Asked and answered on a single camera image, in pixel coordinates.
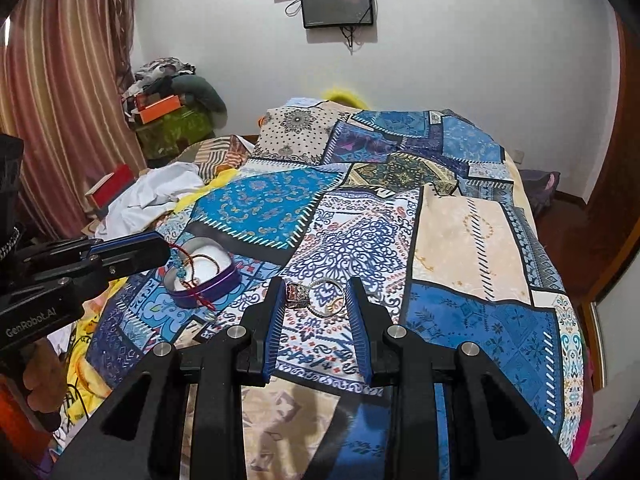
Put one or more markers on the small black wall monitor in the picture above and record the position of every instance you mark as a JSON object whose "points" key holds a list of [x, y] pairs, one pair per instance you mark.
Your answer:
{"points": [[337, 4]]}

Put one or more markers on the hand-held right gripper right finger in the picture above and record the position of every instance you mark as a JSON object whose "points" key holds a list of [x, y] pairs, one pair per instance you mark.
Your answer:
{"points": [[359, 332]]}

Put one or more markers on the white cloth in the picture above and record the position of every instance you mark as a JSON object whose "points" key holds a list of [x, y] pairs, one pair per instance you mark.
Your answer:
{"points": [[145, 192]]}

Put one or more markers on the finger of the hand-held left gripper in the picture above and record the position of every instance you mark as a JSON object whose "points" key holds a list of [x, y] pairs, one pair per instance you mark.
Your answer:
{"points": [[135, 259], [125, 244]]}

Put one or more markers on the purple round tin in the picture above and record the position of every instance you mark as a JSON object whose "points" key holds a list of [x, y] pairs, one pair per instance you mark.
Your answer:
{"points": [[212, 282]]}

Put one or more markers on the yellow printed cloth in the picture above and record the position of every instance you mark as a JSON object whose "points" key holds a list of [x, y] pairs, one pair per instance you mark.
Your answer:
{"points": [[87, 360]]}

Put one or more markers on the red box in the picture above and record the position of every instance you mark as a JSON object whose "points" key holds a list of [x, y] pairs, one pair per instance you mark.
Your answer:
{"points": [[112, 185]]}

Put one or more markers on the wooden door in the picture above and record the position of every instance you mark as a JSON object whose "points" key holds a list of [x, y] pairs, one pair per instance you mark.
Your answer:
{"points": [[612, 210]]}

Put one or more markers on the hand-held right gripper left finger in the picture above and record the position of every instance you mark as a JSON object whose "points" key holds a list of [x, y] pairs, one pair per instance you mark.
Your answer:
{"points": [[274, 332]]}

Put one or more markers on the person's left hand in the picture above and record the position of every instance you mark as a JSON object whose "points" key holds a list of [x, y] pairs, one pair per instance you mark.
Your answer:
{"points": [[44, 380]]}

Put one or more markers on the silver bangle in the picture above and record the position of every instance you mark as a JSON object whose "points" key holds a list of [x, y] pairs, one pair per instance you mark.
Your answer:
{"points": [[325, 297]]}

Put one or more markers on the striped pink curtain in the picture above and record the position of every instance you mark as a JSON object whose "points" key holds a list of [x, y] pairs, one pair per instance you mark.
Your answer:
{"points": [[55, 90]]}

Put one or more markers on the orange box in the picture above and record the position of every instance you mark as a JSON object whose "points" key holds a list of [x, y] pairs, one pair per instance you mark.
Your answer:
{"points": [[159, 109]]}

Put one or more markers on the green patterned bag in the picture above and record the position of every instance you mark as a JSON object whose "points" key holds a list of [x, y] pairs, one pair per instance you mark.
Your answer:
{"points": [[175, 130]]}

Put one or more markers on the dark purple cloth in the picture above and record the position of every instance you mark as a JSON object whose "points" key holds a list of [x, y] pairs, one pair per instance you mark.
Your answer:
{"points": [[542, 192]]}

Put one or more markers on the pile of clothes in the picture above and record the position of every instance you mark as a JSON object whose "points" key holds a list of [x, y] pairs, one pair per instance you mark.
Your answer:
{"points": [[170, 80]]}

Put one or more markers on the patchwork printed bedspread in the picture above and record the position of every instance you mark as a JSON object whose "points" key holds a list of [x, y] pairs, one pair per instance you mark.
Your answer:
{"points": [[450, 260]]}

